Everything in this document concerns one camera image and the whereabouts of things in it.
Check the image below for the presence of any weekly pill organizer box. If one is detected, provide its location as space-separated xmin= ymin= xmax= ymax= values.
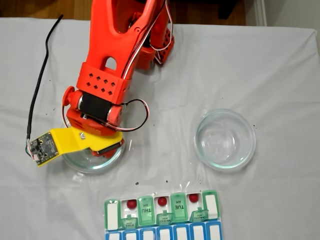
xmin=103 ymin=189 xmax=223 ymax=240

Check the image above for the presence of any clear glass bowl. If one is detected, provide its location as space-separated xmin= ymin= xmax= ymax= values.
xmin=61 ymin=119 xmax=127 ymax=174
xmin=192 ymin=108 xmax=256 ymax=172

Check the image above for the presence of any white and red servo wire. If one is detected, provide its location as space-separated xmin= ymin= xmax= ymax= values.
xmin=106 ymin=98 xmax=150 ymax=133

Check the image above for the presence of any black camera cable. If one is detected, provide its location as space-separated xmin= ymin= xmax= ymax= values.
xmin=24 ymin=14 xmax=65 ymax=160

